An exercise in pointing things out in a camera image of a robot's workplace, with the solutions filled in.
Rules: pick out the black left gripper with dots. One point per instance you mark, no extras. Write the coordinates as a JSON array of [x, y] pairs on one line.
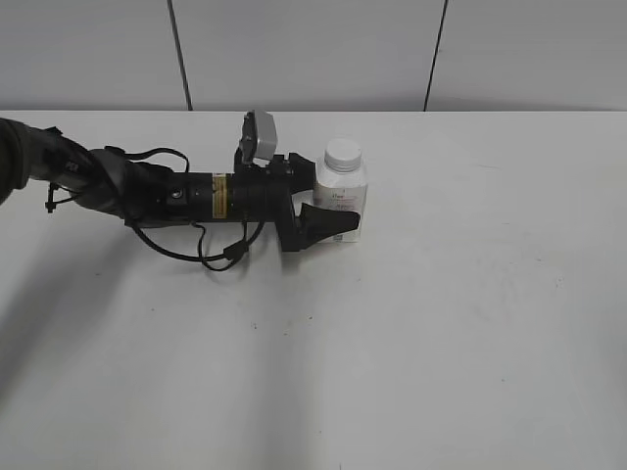
[[264, 194]]

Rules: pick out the white square drink bottle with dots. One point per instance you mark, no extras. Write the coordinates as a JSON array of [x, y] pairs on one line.
[[341, 191]]

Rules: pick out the white round bottle cap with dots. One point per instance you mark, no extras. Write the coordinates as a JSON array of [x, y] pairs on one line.
[[343, 155]]

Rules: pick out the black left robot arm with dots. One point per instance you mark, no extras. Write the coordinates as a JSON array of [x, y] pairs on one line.
[[113, 181]]

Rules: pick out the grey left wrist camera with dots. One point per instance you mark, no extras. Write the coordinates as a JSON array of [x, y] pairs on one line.
[[259, 137]]

